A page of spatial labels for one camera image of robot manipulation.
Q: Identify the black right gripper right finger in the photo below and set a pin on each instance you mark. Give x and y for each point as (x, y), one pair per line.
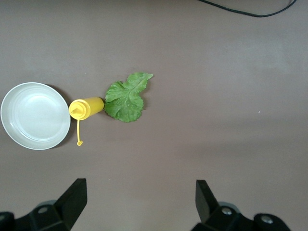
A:
(207, 204)

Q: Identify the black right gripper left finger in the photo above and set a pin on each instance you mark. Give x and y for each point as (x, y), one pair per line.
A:
(72, 204)

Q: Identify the green lettuce leaf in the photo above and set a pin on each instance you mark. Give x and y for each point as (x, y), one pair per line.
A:
(125, 101)

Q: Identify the beige round plate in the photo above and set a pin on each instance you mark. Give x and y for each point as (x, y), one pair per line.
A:
(36, 115)

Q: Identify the yellow squeeze bottle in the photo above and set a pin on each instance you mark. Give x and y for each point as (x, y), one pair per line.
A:
(91, 107)

